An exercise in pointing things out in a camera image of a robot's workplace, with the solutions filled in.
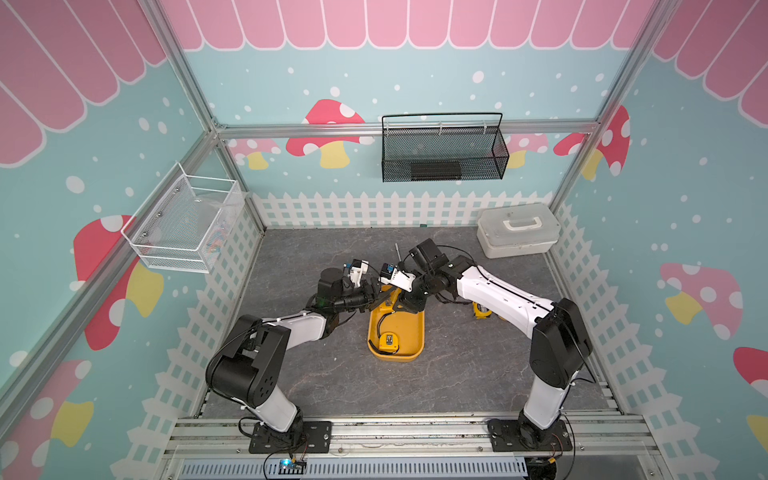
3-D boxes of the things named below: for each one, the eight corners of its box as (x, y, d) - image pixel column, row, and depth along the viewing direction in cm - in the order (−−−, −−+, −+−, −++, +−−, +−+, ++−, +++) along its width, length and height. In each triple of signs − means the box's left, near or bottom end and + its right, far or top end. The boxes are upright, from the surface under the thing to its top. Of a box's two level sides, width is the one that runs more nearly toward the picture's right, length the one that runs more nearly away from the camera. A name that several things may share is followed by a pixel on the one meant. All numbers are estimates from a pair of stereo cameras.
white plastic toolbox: (482, 260, 113) (491, 236, 103) (473, 222, 126) (480, 198, 116) (549, 260, 113) (564, 236, 103) (533, 222, 126) (545, 197, 116)
